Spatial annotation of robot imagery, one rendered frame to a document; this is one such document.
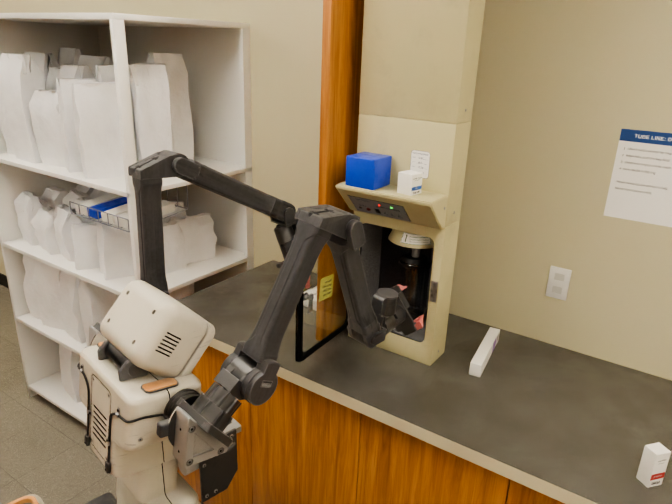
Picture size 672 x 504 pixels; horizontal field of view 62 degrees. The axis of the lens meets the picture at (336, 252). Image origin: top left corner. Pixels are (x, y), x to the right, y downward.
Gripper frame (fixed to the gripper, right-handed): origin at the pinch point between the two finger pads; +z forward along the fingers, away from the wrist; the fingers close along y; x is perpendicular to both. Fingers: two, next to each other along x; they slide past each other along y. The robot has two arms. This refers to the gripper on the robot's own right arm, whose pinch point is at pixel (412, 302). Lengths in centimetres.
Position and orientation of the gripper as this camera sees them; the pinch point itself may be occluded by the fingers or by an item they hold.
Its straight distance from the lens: 167.4
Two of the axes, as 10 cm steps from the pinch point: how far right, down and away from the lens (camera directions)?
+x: -6.5, 4.1, 6.4
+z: 5.8, -2.8, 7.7
